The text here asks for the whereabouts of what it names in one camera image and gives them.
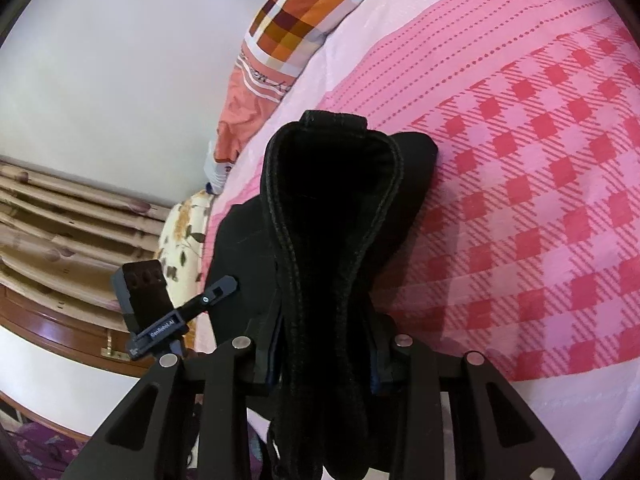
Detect black pants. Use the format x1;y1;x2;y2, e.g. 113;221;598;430
202;109;441;480

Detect pink checkered bed sheet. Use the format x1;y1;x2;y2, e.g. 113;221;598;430
190;0;640;480

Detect bamboo pattern headboard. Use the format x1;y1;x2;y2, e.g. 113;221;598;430
0;155;173;311

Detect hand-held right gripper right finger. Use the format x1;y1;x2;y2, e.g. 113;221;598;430
371;334;583;480

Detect floral cream pillow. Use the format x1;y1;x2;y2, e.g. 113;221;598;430
159;189;217;306

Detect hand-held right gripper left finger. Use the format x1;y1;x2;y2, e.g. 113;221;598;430
62;317;282;480

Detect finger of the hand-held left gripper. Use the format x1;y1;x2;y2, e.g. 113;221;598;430
187;274;240;319

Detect purple floral cloth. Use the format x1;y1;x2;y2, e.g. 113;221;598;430
0;417;101;480

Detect brown wooden bed frame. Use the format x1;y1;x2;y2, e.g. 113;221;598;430
0;285;151;378

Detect light blue striped cloth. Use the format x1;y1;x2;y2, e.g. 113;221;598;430
204;140;232;196

